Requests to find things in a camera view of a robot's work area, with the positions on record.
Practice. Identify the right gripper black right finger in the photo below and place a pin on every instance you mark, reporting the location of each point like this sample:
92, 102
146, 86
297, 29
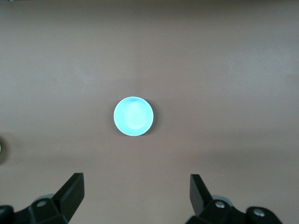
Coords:
201, 200

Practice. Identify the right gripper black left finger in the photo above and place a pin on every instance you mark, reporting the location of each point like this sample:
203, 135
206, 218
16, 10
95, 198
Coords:
65, 200

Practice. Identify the light blue bowl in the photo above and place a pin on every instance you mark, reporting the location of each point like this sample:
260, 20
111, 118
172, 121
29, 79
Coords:
133, 116

